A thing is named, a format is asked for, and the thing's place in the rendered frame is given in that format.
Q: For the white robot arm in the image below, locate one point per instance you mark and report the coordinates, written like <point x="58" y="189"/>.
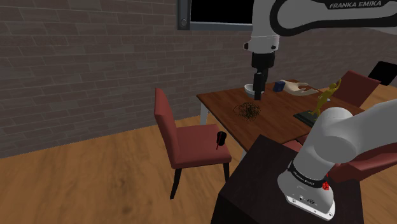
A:
<point x="335" y="139"/>

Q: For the blue box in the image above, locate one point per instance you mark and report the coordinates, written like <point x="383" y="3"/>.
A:
<point x="278" y="86"/>

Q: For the brown wooden table, white legs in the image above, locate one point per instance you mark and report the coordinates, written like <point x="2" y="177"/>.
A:
<point x="273" y="124"/>

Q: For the white bowl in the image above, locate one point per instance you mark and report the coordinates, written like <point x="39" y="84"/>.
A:
<point x="248" y="89"/>

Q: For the beige hand figure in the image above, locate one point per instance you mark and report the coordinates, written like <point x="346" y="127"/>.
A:
<point x="296" y="87"/>

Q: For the red upholstered chair, black legs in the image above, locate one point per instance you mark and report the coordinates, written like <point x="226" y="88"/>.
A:
<point x="192" y="145"/>

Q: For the golden figure on dark base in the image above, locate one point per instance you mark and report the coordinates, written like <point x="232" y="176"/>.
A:
<point x="322" y="100"/>

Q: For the grey framed dark window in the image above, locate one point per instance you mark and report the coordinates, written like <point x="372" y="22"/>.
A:
<point x="217" y="12"/>

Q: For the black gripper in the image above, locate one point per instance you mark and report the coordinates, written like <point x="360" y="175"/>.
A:
<point x="263" y="62"/>

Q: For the dark robot stand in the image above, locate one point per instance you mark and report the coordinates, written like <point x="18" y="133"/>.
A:
<point x="254" y="186"/>

